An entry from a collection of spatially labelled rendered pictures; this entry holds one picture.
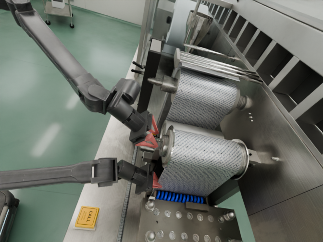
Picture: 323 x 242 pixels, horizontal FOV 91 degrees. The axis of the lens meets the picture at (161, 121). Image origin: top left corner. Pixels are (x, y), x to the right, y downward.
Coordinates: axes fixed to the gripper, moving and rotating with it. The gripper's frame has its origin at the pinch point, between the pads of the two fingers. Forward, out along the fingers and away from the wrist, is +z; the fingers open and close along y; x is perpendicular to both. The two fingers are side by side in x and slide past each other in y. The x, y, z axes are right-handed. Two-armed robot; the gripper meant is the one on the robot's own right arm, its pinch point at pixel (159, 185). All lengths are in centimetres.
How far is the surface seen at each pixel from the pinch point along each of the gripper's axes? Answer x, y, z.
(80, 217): -26.1, 10.7, -16.7
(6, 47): -220, -245, -167
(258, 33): 59, -54, 2
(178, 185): 6.5, 0.2, 3.9
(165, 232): -1.2, 14.7, 5.0
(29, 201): -137, -16, -23
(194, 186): 10.8, 0.3, 8.7
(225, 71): 41, -30, -7
